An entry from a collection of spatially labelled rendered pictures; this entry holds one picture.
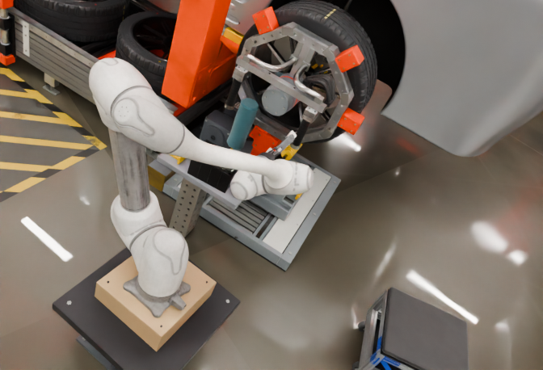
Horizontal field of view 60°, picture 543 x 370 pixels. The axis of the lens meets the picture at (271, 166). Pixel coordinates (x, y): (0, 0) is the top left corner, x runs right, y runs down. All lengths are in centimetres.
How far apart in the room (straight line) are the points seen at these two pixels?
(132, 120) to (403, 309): 155
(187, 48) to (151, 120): 108
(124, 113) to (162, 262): 61
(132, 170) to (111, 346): 65
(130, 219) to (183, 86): 87
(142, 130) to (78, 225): 134
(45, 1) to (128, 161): 175
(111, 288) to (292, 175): 77
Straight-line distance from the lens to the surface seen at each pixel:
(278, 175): 152
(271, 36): 212
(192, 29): 219
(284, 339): 235
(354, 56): 200
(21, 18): 311
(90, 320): 188
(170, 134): 124
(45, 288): 229
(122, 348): 184
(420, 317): 232
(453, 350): 234
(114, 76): 131
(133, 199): 163
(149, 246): 163
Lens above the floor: 197
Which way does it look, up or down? 40 degrees down
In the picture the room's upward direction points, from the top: 25 degrees clockwise
